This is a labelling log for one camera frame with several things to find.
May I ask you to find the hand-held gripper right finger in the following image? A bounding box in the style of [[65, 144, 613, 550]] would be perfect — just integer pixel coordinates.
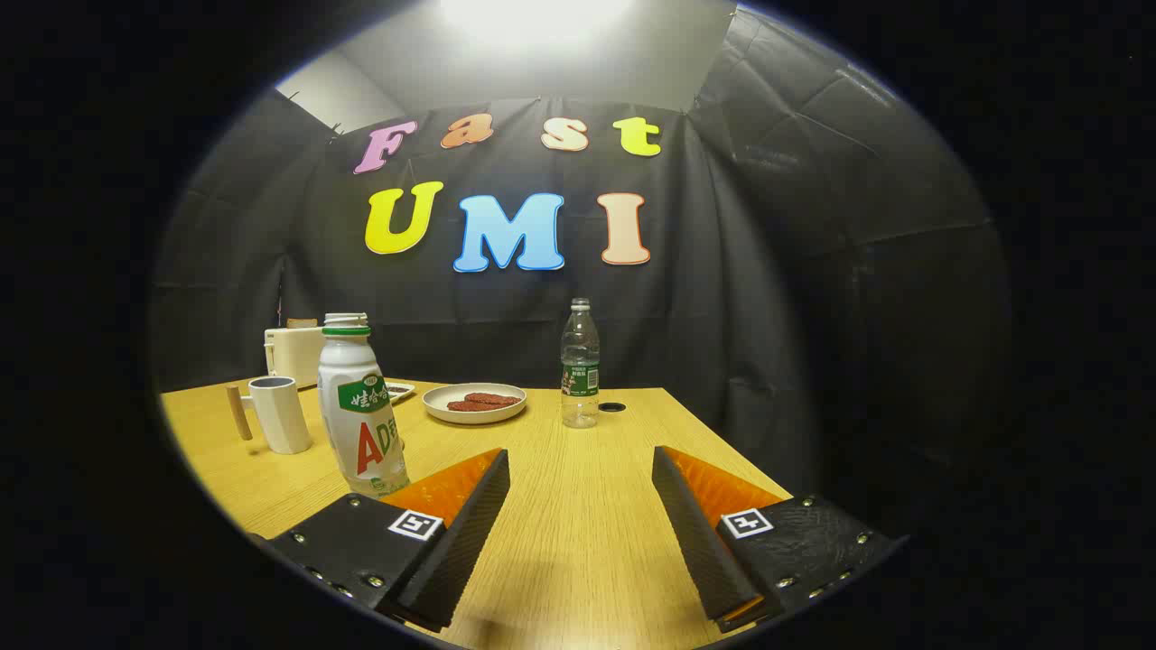
[[652, 445, 909, 633]]

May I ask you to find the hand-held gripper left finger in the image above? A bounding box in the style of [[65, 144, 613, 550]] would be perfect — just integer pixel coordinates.
[[266, 449, 511, 633]]

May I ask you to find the white juice bottle green label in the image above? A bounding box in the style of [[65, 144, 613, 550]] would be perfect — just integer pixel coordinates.
[[318, 312, 410, 499]]

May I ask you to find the white cup wooden handle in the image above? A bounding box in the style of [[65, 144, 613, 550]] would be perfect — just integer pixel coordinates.
[[226, 376, 313, 455]]

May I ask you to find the clear plastic water bottle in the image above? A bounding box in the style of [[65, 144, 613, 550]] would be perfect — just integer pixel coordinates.
[[560, 298, 601, 429]]

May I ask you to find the wooden table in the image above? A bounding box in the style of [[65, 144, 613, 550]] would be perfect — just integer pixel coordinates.
[[161, 379, 796, 650]]

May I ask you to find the round beige plate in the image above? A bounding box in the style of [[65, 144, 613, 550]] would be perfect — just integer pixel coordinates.
[[423, 383, 527, 425]]

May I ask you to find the cream toaster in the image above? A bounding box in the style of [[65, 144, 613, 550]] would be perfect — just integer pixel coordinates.
[[264, 318, 326, 391]]

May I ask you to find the black backdrop cloth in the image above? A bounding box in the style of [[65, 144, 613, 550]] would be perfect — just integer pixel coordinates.
[[149, 9, 1012, 506]]

